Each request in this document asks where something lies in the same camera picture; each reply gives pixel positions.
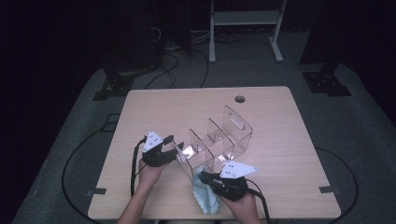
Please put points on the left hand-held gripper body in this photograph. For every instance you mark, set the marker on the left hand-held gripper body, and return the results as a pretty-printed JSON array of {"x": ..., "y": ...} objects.
[{"x": 157, "y": 158}]

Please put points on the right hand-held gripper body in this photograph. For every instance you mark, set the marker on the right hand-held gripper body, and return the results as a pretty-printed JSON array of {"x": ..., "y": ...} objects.
[{"x": 229, "y": 189}]

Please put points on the light blue cleaning cloth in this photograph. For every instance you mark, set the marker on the light blue cleaning cloth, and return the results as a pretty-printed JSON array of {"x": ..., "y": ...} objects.
[{"x": 204, "y": 196}]

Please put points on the clear acrylic divider rack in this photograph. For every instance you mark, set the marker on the clear acrylic divider rack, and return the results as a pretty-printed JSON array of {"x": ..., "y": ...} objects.
[{"x": 218, "y": 140}]

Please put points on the person's left hand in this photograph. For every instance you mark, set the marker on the person's left hand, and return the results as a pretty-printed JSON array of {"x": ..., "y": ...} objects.
[{"x": 149, "y": 176}]

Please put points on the person's right hand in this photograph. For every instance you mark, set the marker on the person's right hand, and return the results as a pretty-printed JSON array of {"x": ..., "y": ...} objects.
[{"x": 243, "y": 207}]

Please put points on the black tape square outline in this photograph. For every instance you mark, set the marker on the black tape square outline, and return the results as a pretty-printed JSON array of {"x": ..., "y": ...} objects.
[{"x": 106, "y": 128}]

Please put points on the black tape strip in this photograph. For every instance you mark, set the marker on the black tape strip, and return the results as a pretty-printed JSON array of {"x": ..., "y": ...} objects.
[
  {"x": 99, "y": 191},
  {"x": 330, "y": 189}
]

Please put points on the black metal stand base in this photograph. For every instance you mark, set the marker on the black metal stand base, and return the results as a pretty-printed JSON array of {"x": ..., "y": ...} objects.
[
  {"x": 116, "y": 85},
  {"x": 325, "y": 82}
]

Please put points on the dark equipment tower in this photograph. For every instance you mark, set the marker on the dark equipment tower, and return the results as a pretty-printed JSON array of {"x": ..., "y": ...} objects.
[{"x": 134, "y": 37}]

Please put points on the white metal stand frame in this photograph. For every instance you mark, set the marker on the white metal stand frame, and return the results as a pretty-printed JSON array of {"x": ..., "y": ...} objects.
[{"x": 246, "y": 17}]

